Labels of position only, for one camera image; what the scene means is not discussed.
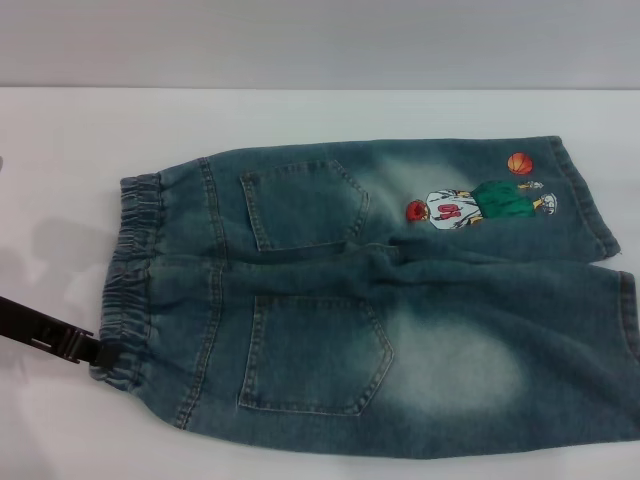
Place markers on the blue denim shorts with print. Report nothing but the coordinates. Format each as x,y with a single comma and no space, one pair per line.
325,310

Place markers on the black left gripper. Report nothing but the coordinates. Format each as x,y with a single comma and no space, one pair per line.
45,330

